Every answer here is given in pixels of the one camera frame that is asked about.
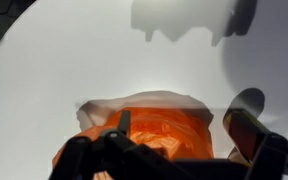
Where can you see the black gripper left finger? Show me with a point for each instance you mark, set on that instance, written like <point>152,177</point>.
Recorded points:
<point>124,121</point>

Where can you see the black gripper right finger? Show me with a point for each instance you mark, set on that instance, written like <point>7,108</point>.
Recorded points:
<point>247,133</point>

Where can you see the orange plastic bag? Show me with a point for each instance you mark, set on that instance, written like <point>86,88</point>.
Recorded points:
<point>164,133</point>

